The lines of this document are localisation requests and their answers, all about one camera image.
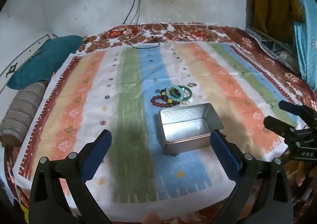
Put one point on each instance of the striped pastel cloth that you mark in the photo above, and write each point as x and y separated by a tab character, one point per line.
128	90

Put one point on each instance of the clear storage basket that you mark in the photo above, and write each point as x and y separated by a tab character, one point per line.
275	48

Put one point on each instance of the brown striped bolster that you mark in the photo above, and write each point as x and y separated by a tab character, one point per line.
19	112

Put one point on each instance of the silver metal tin box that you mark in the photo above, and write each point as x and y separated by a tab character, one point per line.
183	127

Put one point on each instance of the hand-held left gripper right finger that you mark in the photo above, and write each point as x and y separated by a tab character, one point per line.
225	154

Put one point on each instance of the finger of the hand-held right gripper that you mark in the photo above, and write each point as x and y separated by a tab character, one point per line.
297	110
277	126

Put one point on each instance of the blue dotted cloth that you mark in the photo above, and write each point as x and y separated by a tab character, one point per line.
307	40

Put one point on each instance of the white embroidered pillow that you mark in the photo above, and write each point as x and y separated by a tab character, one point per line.
14	58

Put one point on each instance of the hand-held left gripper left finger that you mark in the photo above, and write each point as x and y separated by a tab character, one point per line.
99	154

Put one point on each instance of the green jade bangle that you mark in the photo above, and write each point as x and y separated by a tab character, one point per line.
189	91

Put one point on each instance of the teal pillow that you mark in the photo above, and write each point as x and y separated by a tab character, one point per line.
47	63

